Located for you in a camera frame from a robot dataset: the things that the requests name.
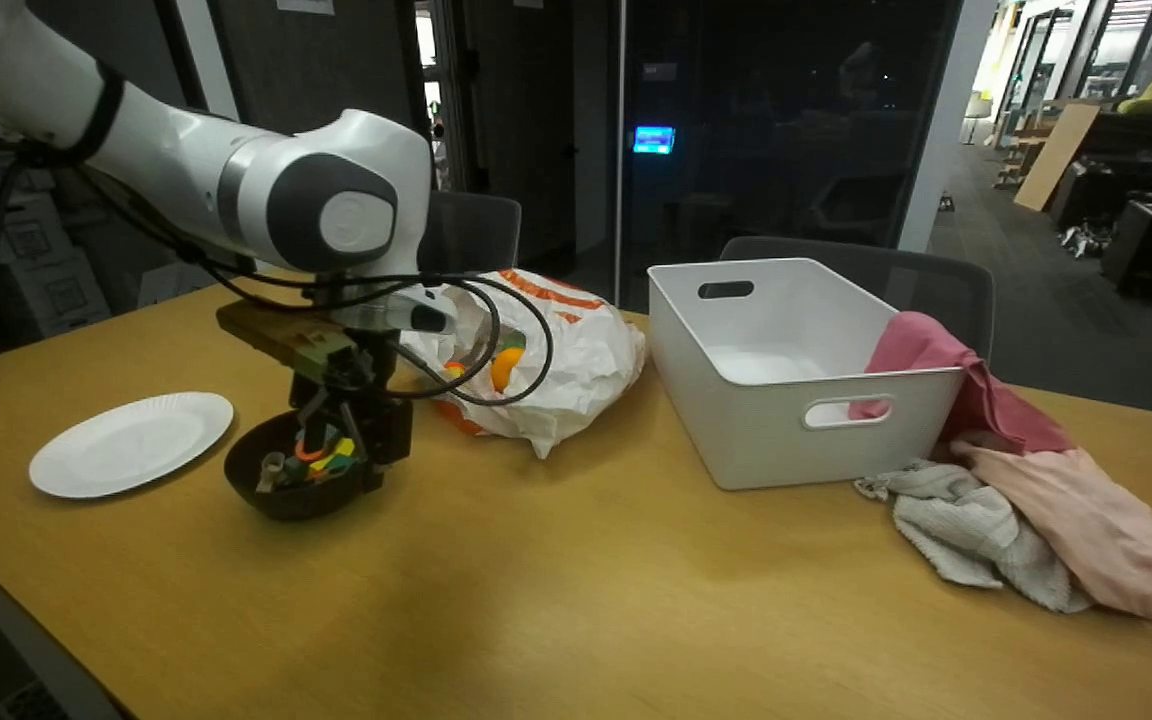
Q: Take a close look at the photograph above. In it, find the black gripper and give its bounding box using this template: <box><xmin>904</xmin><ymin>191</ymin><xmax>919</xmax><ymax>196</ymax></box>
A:
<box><xmin>289</xmin><ymin>331</ymin><xmax>413</xmax><ymax>463</ymax></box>

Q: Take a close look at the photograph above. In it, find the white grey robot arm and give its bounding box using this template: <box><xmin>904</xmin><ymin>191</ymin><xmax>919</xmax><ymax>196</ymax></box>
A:
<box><xmin>0</xmin><ymin>0</ymin><xmax>432</xmax><ymax>463</ymax></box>

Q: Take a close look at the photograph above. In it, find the black bowl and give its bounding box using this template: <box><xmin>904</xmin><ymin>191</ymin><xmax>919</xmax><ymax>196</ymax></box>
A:
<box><xmin>226</xmin><ymin>410</ymin><xmax>379</xmax><ymax>518</ymax></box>

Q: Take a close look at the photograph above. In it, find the white paper plate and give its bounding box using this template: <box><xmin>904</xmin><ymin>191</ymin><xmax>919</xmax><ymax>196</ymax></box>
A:
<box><xmin>28</xmin><ymin>393</ymin><xmax>235</xmax><ymax>498</ymax></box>

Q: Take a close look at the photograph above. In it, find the white orange plastic bag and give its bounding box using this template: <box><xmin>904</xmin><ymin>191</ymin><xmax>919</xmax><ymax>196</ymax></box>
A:
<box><xmin>406</xmin><ymin>269</ymin><xmax>649</xmax><ymax>459</ymax></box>

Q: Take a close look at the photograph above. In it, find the grey office chair left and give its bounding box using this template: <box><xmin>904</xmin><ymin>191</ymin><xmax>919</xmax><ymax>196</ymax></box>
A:
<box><xmin>420</xmin><ymin>191</ymin><xmax>523</xmax><ymax>270</ymax></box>

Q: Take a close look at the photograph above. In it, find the white plastic bin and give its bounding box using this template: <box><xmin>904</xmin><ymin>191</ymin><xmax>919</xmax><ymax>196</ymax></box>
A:
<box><xmin>649</xmin><ymin>255</ymin><xmax>962</xmax><ymax>492</ymax></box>

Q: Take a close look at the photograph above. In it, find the grey white cloth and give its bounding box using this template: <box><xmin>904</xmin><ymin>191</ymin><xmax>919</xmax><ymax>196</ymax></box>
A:
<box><xmin>857</xmin><ymin>459</ymin><xmax>1094</xmax><ymax>611</ymax></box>

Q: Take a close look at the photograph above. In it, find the dark pink cloth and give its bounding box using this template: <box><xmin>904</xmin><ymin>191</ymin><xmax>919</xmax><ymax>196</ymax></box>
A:
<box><xmin>868</xmin><ymin>313</ymin><xmax>1070</xmax><ymax>453</ymax></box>

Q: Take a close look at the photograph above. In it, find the wooden board leaning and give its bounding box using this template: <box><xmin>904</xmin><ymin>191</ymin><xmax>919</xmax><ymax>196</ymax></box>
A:
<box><xmin>1018</xmin><ymin>105</ymin><xmax>1102</xmax><ymax>213</ymax></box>

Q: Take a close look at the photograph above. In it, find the light pink cloth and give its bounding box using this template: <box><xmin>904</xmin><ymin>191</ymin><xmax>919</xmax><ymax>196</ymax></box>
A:
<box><xmin>956</xmin><ymin>440</ymin><xmax>1152</xmax><ymax>619</ymax></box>

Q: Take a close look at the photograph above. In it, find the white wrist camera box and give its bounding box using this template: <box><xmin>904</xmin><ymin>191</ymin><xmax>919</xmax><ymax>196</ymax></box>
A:
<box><xmin>332</xmin><ymin>284</ymin><xmax>455</xmax><ymax>331</ymax></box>

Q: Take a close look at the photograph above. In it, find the blue lit wall screen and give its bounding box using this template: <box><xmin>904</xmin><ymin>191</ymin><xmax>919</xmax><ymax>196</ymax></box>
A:
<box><xmin>631</xmin><ymin>122</ymin><xmax>676</xmax><ymax>155</ymax></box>

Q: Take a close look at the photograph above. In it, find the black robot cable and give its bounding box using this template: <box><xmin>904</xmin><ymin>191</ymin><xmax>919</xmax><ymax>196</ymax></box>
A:
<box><xmin>0</xmin><ymin>62</ymin><xmax>559</xmax><ymax>410</ymax></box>

